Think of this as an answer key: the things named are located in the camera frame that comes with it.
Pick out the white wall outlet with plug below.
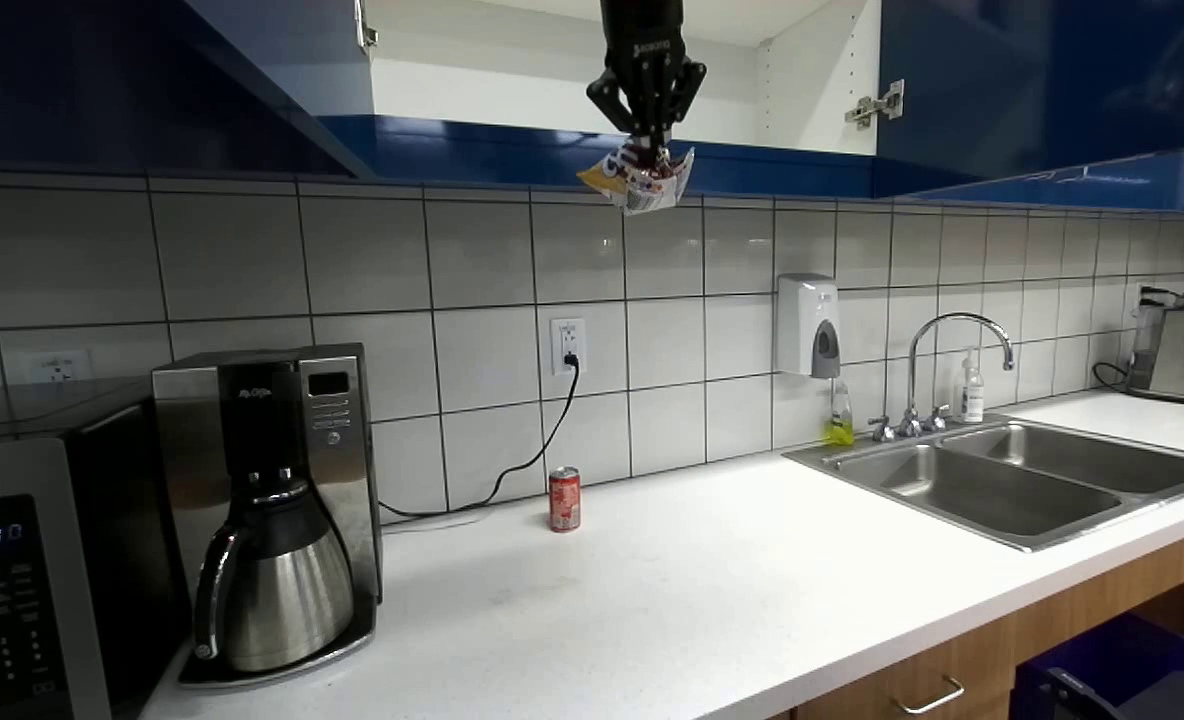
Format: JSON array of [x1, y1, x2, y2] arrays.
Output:
[[544, 312, 591, 398]]

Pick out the white wall soap dispenser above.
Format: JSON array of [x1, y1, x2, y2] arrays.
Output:
[[771, 270, 849, 383]]

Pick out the black and silver microwave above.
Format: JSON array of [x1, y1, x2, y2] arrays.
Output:
[[0, 383, 194, 720]]

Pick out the empty white wall outlet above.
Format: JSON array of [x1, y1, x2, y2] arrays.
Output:
[[32, 347, 96, 390]]

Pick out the yellow and brown snack packet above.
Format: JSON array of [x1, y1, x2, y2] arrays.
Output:
[[571, 140, 699, 220]]

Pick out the blue open cabinet door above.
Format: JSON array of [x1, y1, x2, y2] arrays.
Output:
[[177, 0, 382, 182]]

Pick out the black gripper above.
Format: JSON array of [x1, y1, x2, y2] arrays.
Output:
[[583, 0, 711, 175]]

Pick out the silver drawer handle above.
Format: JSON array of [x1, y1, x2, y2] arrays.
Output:
[[887, 676, 966, 720]]

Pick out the open white cabinet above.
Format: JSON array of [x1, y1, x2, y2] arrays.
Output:
[[357, 0, 883, 158]]

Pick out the white hand soap bottle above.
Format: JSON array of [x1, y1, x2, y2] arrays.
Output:
[[961, 353, 990, 428]]

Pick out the red soda can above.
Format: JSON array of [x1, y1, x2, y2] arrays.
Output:
[[544, 465, 583, 537]]

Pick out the blue cabinet door with hinge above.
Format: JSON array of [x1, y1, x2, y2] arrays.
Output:
[[845, 0, 1184, 216]]

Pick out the wooden base cabinets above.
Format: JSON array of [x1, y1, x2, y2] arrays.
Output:
[[789, 516, 1184, 720]]

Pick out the black power cable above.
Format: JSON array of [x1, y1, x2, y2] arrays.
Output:
[[377, 353, 583, 524]]

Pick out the blue bin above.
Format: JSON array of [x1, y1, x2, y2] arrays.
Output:
[[1007, 612, 1184, 720]]

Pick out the chrome sink faucet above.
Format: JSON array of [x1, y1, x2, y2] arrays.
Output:
[[869, 309, 1021, 444]]

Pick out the black and steel coffee maker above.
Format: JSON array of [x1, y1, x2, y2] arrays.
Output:
[[148, 339, 382, 692]]

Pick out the stainless steel coffee carafe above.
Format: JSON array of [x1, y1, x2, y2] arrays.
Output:
[[187, 478, 359, 676]]

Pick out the stainless steel double sink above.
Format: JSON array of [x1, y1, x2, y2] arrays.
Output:
[[789, 413, 1184, 556]]

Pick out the green dish soap bottle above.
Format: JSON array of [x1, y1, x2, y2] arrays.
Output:
[[820, 380, 863, 453]]

